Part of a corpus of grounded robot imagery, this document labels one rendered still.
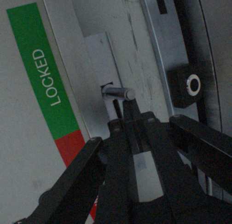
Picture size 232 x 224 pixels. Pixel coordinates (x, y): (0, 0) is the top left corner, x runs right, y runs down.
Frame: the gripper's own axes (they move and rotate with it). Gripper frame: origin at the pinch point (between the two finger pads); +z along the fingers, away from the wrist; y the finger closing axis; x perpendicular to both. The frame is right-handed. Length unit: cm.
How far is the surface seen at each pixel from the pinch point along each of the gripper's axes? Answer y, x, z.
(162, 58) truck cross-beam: 6.3, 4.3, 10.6
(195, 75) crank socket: 10.7, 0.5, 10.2
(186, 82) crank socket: 8.7, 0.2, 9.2
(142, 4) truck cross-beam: 5.7, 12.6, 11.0
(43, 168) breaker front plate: -12.2, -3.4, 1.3
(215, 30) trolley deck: 15.2, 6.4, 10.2
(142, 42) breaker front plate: 4.1, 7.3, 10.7
